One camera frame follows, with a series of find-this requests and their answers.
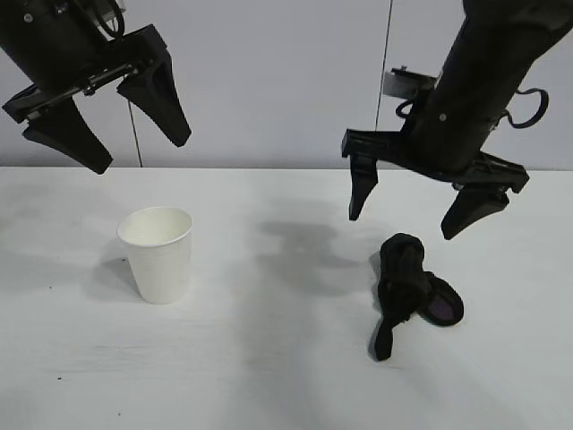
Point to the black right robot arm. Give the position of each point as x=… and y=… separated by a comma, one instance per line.
x=501, y=36

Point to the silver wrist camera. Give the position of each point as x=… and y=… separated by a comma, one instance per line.
x=403, y=85
x=109, y=15

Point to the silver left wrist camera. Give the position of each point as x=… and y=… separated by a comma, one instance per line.
x=109, y=15

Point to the white paper cup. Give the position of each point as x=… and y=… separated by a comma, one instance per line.
x=161, y=269

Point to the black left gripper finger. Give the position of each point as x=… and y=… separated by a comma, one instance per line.
x=156, y=98
x=67, y=134

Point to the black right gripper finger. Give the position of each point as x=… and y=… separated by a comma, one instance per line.
x=363, y=183
x=476, y=210

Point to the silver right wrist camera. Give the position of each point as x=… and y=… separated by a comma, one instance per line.
x=403, y=85

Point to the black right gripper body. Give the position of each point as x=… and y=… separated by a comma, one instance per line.
x=452, y=130

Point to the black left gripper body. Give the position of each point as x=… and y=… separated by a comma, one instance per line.
x=53, y=45

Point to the black cloth rag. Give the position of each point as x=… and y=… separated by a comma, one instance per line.
x=403, y=277

